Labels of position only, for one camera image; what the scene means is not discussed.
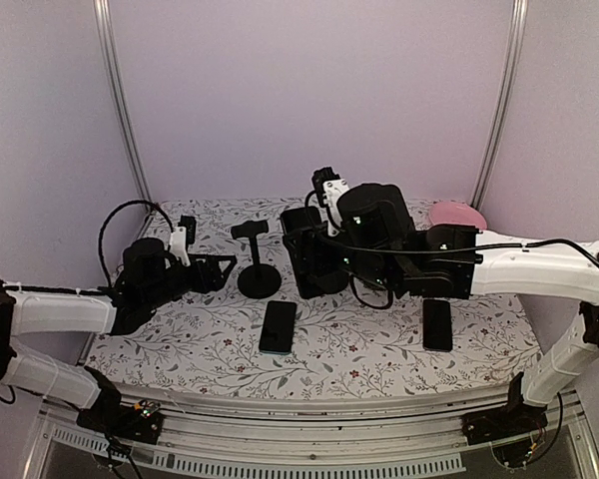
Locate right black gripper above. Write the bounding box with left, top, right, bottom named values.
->
left=287, top=222, right=402, bottom=290

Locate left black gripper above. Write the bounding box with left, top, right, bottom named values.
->
left=144, top=253, right=237, bottom=310

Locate black phone stand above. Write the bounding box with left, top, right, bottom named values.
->
left=231, top=220, right=282, bottom=299
left=307, top=270, right=348, bottom=297

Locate black phone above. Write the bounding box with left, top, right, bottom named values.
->
left=259, top=300, right=298, bottom=355
left=422, top=299, right=452, bottom=352
left=281, top=206, right=322, bottom=253

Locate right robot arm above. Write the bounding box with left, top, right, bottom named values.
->
left=281, top=180, right=599, bottom=435

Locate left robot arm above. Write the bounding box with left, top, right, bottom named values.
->
left=0, top=238, right=237, bottom=433

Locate floral table mat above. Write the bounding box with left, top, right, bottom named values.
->
left=86, top=198, right=541, bottom=400

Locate pink plate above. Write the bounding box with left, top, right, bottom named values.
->
left=428, top=202, right=487, bottom=230

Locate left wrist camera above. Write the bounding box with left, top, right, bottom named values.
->
left=169, top=216, right=197, bottom=266

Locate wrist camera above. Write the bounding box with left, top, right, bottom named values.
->
left=311, top=167, right=349, bottom=238
left=169, top=216, right=197, bottom=266

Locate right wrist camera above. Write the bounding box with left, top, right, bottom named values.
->
left=311, top=167, right=349, bottom=238

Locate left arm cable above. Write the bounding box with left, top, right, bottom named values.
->
left=98, top=200, right=176, bottom=288

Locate front aluminium rail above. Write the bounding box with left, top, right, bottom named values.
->
left=22, top=386, right=599, bottom=479

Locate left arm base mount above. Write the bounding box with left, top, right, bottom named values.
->
left=77, top=366, right=165, bottom=445

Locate left aluminium frame post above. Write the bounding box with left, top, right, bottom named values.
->
left=93, top=0, right=152, bottom=201

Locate aluminium frame post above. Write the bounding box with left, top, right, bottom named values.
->
left=470, top=0, right=529, bottom=210
left=93, top=0, right=152, bottom=201

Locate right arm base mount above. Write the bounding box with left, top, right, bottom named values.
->
left=461, top=372, right=547, bottom=445

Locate right aluminium frame post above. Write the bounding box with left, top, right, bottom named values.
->
left=470, top=0, right=529, bottom=210

